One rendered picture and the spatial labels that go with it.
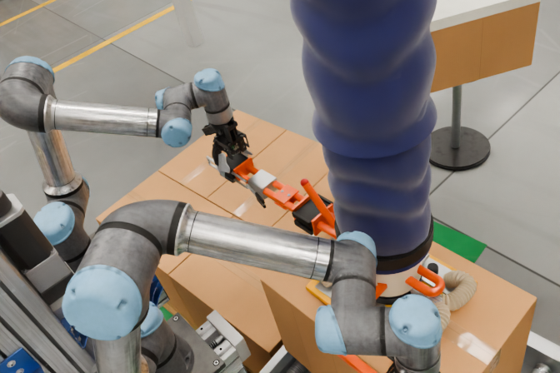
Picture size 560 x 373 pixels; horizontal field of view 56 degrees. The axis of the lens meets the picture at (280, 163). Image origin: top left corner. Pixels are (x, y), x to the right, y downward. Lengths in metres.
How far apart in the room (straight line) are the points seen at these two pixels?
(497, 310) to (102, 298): 0.96
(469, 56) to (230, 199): 1.36
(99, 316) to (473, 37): 2.25
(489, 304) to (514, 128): 2.24
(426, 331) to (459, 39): 2.02
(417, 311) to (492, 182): 2.39
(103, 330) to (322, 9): 0.59
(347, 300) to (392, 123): 0.30
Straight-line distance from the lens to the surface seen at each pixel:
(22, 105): 1.40
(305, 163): 2.56
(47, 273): 1.38
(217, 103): 1.47
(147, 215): 0.91
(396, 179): 1.01
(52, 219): 1.64
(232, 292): 2.14
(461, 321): 1.40
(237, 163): 1.65
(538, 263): 2.85
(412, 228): 1.14
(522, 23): 2.83
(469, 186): 3.16
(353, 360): 1.19
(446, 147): 3.36
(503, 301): 1.44
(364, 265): 0.92
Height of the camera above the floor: 2.23
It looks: 40 degrees down
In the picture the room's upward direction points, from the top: 15 degrees counter-clockwise
